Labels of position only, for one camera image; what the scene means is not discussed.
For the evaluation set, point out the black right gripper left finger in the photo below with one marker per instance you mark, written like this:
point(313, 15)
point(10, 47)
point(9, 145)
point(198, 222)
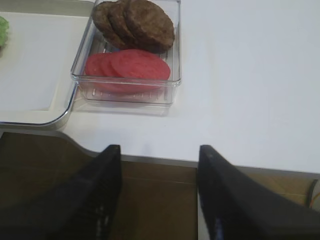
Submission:
point(81, 208)

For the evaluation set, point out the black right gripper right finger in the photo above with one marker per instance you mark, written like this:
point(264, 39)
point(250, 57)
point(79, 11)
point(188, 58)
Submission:
point(235, 207)

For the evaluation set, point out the green lettuce on burger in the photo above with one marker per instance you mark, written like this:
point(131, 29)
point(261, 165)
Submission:
point(4, 28)

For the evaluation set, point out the silver metal tray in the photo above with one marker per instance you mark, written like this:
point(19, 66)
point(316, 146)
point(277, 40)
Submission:
point(58, 113)

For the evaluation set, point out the red tomato slice back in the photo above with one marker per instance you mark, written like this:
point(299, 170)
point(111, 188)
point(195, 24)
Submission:
point(93, 65)

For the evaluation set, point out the red tomato slice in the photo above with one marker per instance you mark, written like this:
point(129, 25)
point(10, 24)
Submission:
point(93, 65)
point(140, 64)
point(106, 65)

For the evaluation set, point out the red tomato slice front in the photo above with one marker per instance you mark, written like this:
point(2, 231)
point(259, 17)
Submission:
point(140, 64)

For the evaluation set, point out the red tomato slice middle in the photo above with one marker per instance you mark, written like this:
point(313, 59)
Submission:
point(106, 65)

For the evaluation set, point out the white paper sheet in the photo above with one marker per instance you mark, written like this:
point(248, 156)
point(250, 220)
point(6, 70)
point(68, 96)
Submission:
point(36, 61)

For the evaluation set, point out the clear box with patties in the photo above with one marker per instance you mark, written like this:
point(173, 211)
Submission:
point(127, 81)

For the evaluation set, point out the brown patty front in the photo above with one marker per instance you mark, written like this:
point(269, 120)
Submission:
point(150, 25)

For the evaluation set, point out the brown patty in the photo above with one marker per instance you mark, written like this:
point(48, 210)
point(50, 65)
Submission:
point(150, 25)
point(118, 23)
point(102, 23)

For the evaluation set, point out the brown patty middle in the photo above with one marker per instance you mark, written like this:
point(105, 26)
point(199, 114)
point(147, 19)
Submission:
point(118, 23)

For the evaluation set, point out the brown patty back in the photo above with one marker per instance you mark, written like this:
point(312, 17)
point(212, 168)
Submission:
point(102, 23)

